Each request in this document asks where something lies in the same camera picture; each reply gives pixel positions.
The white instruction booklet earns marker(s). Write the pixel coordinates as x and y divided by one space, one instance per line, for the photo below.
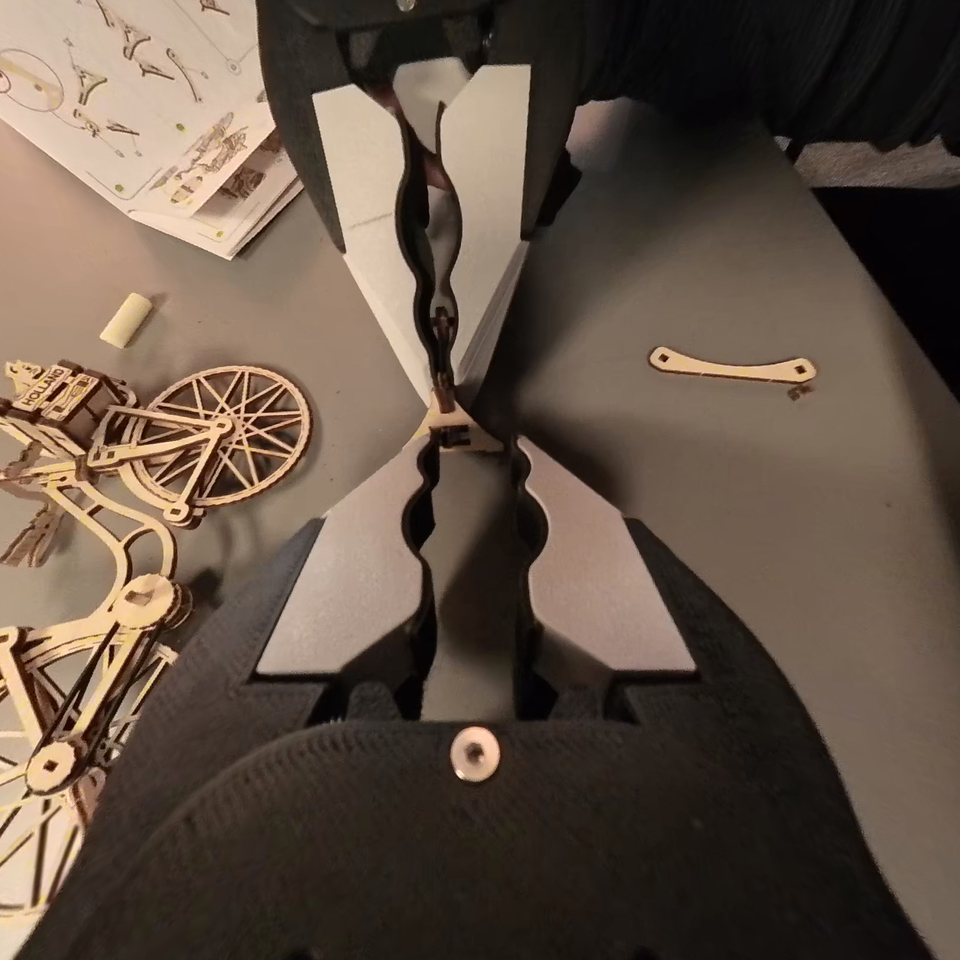
112 97

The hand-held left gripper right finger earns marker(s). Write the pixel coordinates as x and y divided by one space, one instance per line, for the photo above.
615 600

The wooden bicycle model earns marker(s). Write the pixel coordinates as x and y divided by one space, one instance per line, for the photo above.
221 429

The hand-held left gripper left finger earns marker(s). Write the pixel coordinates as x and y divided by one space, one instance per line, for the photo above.
337 600

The curved wooden strip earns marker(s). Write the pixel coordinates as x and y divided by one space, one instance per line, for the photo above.
445 386
735 369

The pale yellow wax block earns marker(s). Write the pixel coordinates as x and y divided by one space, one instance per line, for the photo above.
126 320

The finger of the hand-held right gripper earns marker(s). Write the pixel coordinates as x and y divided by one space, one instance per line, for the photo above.
367 187
495 172

